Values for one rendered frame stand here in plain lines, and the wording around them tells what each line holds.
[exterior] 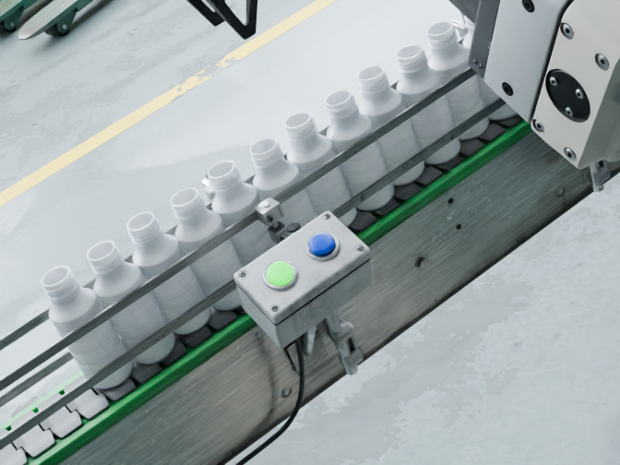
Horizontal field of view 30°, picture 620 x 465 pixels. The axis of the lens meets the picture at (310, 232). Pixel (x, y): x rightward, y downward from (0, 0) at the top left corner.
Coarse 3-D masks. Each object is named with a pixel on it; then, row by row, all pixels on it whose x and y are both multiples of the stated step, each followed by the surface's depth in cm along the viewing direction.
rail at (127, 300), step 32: (384, 128) 148; (416, 160) 152; (288, 192) 143; (128, 256) 142; (192, 256) 139; (224, 288) 143; (32, 320) 138; (96, 320) 134; (128, 352) 138; (0, 384) 131; (32, 384) 141; (96, 384) 138; (32, 416) 135; (0, 448) 134
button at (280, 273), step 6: (276, 264) 130; (282, 264) 130; (288, 264) 130; (270, 270) 129; (276, 270) 129; (282, 270) 129; (288, 270) 129; (270, 276) 129; (276, 276) 129; (282, 276) 128; (288, 276) 129; (270, 282) 129; (276, 282) 128; (282, 282) 128
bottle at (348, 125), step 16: (336, 96) 148; (352, 96) 146; (336, 112) 146; (352, 112) 146; (336, 128) 147; (352, 128) 146; (368, 128) 147; (336, 144) 148; (352, 144) 147; (352, 160) 148; (368, 160) 149; (384, 160) 151; (352, 176) 150; (368, 176) 150; (352, 192) 152; (384, 192) 152; (368, 208) 153
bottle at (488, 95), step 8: (464, 16) 155; (472, 24) 153; (472, 32) 154; (464, 40) 156; (480, 80) 157; (480, 88) 158; (488, 88) 157; (488, 96) 158; (496, 96) 158; (488, 104) 159; (496, 112) 160; (504, 112) 159; (512, 112) 160; (496, 120) 161
